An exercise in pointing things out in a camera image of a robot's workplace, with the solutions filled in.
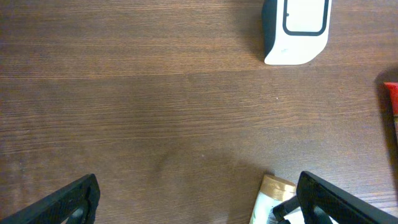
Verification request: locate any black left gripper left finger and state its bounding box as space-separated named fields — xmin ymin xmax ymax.
xmin=1 ymin=174 xmax=100 ymax=224

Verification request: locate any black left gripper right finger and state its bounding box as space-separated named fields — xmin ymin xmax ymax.
xmin=297 ymin=171 xmax=397 ymax=223

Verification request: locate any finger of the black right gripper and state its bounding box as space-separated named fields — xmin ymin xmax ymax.
xmin=272 ymin=196 xmax=300 ymax=222

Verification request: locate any white tube with gold cap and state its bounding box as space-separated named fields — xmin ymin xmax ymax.
xmin=249 ymin=174 xmax=296 ymax=224

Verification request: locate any orange spaghetti package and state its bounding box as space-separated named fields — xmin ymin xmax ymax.
xmin=384 ymin=82 xmax=398 ymax=135

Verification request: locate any white barcode scanner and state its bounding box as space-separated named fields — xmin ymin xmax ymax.
xmin=261 ymin=0 xmax=332 ymax=65

